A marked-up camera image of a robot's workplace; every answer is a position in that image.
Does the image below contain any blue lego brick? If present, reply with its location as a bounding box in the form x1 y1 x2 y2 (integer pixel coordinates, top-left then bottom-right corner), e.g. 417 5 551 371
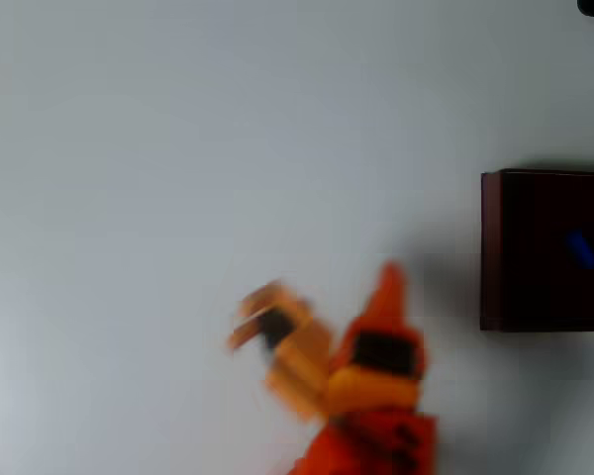
563 228 594 271

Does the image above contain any dark red box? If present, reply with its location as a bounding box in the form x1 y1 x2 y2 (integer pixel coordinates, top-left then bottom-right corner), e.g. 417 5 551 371
479 167 594 333

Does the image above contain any light orange pronged bracket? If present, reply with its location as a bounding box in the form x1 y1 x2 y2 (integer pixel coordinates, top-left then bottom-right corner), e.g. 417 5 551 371
226 279 334 425

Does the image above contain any small black camera module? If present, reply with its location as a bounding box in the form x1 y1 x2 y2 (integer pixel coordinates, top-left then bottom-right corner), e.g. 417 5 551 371
259 306 298 353

